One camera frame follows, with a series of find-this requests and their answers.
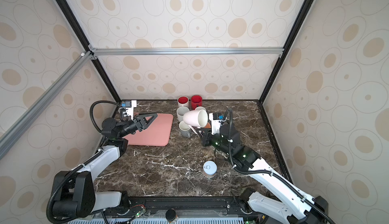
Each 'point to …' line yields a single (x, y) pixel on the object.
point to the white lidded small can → (209, 168)
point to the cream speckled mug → (180, 112)
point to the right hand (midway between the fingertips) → (198, 130)
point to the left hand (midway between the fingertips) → (158, 116)
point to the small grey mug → (185, 129)
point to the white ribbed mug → (200, 108)
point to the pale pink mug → (196, 118)
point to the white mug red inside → (183, 101)
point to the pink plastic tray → (159, 134)
